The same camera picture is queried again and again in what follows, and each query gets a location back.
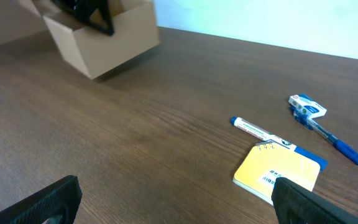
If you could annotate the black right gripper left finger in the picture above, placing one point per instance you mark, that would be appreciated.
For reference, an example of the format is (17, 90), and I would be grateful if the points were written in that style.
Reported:
(57, 203)

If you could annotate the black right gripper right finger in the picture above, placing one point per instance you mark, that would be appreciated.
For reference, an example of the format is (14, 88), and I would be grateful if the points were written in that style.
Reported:
(295, 204)

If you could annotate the brown cardboard box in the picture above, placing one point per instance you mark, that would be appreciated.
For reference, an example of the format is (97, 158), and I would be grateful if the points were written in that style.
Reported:
(92, 52)

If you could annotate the yellow spiral notepad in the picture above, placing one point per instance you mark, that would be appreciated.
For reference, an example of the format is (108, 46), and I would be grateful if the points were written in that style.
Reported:
(266, 162)

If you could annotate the small white blue box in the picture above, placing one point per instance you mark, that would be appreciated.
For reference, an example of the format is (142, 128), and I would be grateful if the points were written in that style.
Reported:
(303, 104)

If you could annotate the blue ballpoint pen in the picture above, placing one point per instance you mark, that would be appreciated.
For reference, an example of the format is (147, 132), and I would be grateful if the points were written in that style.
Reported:
(340, 145)

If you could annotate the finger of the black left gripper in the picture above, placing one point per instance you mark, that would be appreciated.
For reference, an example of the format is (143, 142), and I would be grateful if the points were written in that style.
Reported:
(82, 10)

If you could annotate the white blue marker pen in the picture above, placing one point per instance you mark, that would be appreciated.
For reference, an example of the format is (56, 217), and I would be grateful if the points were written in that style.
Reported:
(267, 136)

